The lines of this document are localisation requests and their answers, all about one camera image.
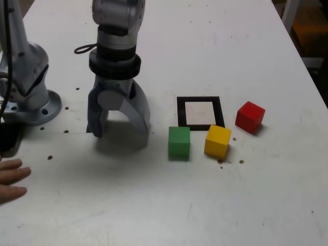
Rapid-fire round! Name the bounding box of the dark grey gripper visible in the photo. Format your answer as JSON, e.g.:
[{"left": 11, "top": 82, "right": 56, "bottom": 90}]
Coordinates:
[{"left": 87, "top": 73, "right": 151, "bottom": 139}]

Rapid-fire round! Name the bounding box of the green cube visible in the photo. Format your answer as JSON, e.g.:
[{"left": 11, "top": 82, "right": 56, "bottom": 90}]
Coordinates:
[{"left": 168, "top": 126, "right": 192, "bottom": 161}]

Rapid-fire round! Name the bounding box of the yellow cube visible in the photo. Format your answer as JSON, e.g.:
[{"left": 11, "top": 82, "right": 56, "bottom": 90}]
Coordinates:
[{"left": 203, "top": 124, "right": 232, "bottom": 157}]

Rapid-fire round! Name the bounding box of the red cube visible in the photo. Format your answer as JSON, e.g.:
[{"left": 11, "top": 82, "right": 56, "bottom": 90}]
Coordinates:
[{"left": 235, "top": 101, "right": 266, "bottom": 134}]

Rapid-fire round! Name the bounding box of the black tape square outline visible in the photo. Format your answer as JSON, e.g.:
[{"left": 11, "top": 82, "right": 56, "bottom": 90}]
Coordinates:
[{"left": 176, "top": 96, "right": 226, "bottom": 132}]

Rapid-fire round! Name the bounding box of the person's hand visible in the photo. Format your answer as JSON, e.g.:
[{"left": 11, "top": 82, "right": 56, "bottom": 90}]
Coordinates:
[{"left": 0, "top": 155, "right": 32, "bottom": 206}]

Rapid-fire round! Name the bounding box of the white board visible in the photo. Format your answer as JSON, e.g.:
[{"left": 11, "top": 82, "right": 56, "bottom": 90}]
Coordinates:
[{"left": 302, "top": 56, "right": 324, "bottom": 69}]

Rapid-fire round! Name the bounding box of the yellow box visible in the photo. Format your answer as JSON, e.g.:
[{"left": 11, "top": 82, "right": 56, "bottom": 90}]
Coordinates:
[{"left": 292, "top": 19, "right": 328, "bottom": 56}]

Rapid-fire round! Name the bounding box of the black cable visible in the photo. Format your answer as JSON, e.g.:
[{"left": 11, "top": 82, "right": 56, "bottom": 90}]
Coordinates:
[{"left": 0, "top": 0, "right": 98, "bottom": 124}]

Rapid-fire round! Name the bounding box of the white frame post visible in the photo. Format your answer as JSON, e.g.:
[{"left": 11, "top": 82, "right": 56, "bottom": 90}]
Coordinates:
[{"left": 280, "top": 0, "right": 302, "bottom": 34}]

